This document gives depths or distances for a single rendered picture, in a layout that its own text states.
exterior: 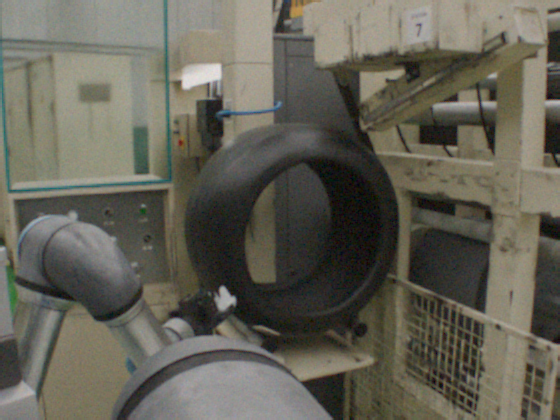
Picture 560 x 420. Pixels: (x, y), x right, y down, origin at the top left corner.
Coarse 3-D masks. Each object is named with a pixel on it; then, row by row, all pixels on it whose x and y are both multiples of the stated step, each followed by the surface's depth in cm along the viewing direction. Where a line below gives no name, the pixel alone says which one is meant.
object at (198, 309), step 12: (180, 300) 122; (192, 300) 118; (204, 300) 119; (168, 312) 115; (180, 312) 114; (192, 312) 117; (204, 312) 119; (216, 312) 123; (192, 324) 113; (204, 324) 119; (216, 324) 120
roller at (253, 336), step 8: (232, 320) 157; (240, 328) 151; (248, 328) 147; (248, 336) 145; (256, 336) 142; (264, 336) 141; (256, 344) 140; (264, 344) 137; (272, 344) 138; (272, 352) 139
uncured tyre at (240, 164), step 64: (256, 128) 149; (320, 128) 138; (192, 192) 146; (256, 192) 130; (384, 192) 145; (192, 256) 144; (320, 256) 172; (384, 256) 148; (256, 320) 137; (320, 320) 142
